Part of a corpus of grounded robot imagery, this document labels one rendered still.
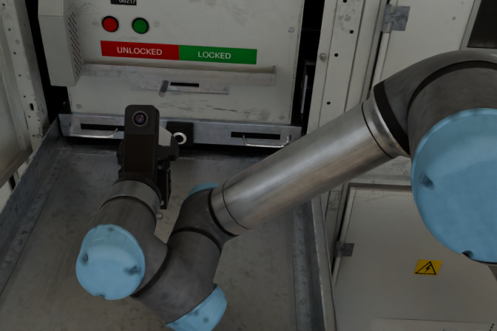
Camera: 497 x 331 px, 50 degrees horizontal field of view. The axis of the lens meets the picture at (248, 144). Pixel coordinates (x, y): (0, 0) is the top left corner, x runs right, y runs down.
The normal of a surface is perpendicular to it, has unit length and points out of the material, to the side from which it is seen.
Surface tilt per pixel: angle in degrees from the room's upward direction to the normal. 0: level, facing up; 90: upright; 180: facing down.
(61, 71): 90
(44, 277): 0
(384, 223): 90
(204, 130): 90
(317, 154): 59
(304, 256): 0
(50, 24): 90
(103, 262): 81
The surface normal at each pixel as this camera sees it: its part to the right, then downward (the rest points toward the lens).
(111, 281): -0.01, 0.44
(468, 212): -0.25, 0.47
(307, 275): 0.05, -0.81
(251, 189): -0.58, -0.07
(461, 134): -0.54, -0.72
